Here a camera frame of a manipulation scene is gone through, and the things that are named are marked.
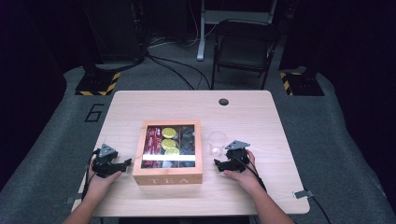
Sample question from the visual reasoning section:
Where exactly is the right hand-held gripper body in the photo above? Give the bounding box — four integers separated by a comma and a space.
224, 139, 251, 174

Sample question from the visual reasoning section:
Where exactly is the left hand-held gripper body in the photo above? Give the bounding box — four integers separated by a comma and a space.
92, 143, 120, 179

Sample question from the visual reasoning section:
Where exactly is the wooden tea box with glass lid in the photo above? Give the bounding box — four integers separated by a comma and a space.
132, 119, 204, 187

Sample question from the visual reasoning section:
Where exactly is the person's right hand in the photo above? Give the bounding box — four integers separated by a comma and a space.
222, 149, 266, 196

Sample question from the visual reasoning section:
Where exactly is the person's left hand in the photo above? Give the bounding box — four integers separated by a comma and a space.
84, 161, 123, 201

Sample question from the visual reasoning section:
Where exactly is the pile of red sachets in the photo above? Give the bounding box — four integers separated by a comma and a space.
142, 126, 163, 169

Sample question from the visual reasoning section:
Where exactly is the pile of dark tea bags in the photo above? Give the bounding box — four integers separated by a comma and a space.
179, 125, 196, 169

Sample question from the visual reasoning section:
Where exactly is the hazard-striped stand base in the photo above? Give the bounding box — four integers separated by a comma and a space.
75, 70, 121, 97
278, 66, 325, 97

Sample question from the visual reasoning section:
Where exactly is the black folding chair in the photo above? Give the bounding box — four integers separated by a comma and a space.
210, 19, 282, 91

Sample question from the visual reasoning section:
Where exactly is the right hand-held gripper cable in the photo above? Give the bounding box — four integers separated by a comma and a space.
233, 154, 269, 192

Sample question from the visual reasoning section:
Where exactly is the hand-held gripper cable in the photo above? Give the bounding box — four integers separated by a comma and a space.
80, 148, 101, 201
233, 154, 269, 192

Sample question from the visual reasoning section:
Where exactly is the left hand-held gripper cable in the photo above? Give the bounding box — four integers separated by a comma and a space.
80, 148, 101, 201

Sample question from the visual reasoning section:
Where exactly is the black floor cable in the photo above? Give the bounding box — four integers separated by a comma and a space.
145, 51, 213, 91

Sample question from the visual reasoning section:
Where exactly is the white desk frame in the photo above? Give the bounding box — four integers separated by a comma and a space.
196, 0, 278, 62

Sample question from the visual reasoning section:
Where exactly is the white floor cable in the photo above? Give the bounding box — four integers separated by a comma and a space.
148, 0, 219, 49

